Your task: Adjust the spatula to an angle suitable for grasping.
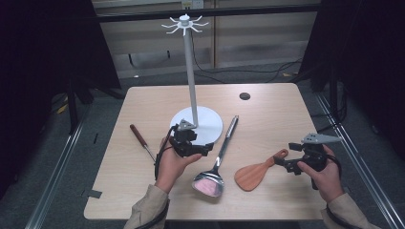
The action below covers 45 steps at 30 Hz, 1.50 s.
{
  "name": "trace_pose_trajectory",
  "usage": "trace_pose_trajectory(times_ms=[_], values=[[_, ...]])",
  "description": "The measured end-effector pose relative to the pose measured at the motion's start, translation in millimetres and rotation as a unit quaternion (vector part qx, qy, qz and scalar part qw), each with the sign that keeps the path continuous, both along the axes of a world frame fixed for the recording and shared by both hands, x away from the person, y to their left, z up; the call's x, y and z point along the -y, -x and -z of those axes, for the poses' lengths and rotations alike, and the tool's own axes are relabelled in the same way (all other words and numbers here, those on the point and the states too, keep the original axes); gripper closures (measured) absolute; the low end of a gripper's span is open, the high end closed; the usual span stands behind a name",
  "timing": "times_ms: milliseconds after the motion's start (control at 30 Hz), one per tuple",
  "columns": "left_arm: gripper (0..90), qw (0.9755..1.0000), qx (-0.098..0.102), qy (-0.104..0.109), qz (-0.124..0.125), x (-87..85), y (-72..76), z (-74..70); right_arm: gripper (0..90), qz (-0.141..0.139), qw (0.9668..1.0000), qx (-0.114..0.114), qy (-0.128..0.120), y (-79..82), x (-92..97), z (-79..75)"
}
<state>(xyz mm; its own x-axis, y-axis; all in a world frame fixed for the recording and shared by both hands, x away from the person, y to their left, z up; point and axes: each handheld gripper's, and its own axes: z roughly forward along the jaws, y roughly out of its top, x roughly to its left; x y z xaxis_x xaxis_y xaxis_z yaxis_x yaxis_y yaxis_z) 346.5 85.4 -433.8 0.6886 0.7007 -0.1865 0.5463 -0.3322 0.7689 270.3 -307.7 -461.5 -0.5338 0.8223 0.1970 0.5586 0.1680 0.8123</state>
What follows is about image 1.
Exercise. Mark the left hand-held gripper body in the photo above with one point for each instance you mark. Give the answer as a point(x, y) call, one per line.
point(181, 144)

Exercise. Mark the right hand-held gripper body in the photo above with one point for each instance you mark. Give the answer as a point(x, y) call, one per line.
point(316, 156)

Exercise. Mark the white utensil rack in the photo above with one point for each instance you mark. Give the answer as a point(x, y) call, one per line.
point(208, 125)

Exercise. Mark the metal ladle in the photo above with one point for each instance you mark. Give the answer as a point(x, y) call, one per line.
point(210, 186)

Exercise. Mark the wooden rice paddle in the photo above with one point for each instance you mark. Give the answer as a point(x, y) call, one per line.
point(251, 175)

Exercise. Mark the person's left hand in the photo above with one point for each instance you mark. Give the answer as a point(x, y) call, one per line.
point(170, 168)

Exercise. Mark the person's right hand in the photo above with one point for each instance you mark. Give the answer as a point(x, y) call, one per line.
point(329, 181)

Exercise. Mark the black metal stand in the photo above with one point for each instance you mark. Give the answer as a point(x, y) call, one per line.
point(72, 108)
point(333, 95)

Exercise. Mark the dark round table grommet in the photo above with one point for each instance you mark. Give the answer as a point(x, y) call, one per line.
point(244, 96)

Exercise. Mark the grey tape piece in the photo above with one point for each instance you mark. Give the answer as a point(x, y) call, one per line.
point(93, 193)

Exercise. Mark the dark curtain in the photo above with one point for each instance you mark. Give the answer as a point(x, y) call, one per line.
point(47, 63)
point(366, 57)

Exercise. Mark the black horizontal bar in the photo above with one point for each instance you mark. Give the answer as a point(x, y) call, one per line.
point(254, 11)

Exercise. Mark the metal floor rail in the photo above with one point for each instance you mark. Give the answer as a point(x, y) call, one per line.
point(54, 178)
point(366, 178)

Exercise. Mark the white wall socket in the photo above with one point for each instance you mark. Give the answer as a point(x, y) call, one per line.
point(192, 4)

